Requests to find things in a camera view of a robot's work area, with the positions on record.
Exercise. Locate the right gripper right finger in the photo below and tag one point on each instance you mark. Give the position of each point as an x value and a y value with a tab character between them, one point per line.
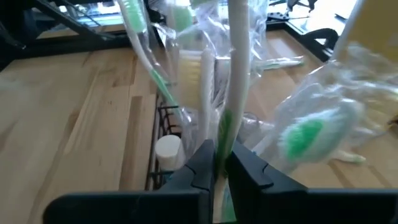
295	205

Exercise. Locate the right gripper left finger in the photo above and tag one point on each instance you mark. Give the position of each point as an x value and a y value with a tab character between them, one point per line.
140	205

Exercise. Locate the black aluminium table frame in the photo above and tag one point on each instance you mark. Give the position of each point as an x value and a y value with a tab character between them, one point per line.
93	45

